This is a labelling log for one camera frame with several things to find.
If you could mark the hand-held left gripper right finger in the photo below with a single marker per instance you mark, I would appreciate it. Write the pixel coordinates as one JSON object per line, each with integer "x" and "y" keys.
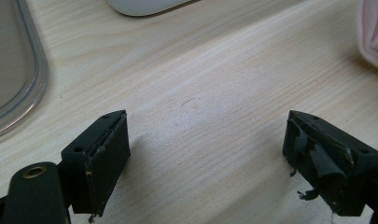
{"x": 326, "y": 161}

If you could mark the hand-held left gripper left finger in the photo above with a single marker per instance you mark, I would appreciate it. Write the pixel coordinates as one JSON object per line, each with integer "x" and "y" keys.
{"x": 93, "y": 168}

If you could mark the pink sock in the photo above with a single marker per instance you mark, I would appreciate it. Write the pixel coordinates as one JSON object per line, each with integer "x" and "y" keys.
{"x": 373, "y": 31}

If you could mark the white divided organizer box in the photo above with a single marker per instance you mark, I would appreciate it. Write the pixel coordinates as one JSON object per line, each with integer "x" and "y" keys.
{"x": 146, "y": 6}

